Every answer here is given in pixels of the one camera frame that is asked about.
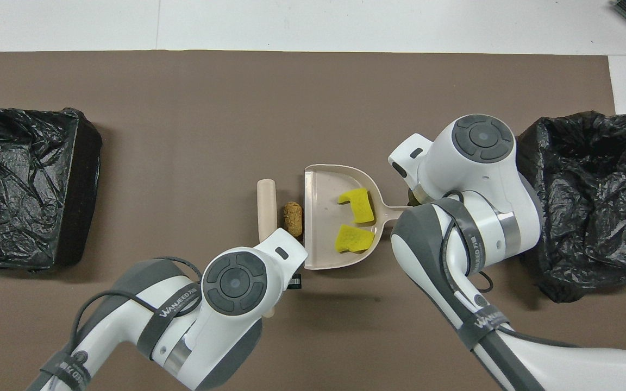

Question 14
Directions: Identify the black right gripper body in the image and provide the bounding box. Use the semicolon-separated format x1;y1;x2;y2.
406;184;429;207

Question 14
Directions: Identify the notched yellow sponge piece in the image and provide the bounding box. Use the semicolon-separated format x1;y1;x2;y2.
337;188;375;224

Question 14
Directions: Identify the brown bread roll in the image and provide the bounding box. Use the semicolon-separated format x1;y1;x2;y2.
282;201;304;238

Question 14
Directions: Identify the beige plastic dustpan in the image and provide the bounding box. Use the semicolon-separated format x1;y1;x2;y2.
303;164;420;270

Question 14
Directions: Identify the chunky yellow sponge piece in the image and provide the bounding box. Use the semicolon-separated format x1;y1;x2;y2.
335;225;375;254

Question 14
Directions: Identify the beige hand brush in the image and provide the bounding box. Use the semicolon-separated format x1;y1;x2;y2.
257;179;277;318

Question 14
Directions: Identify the black bag lined bin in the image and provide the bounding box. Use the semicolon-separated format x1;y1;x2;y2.
514;111;626;303
0;107;103;271

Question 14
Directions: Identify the large brown table mat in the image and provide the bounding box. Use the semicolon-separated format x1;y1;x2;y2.
0;51;626;391

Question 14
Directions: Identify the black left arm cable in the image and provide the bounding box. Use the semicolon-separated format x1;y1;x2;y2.
71;256;205;391

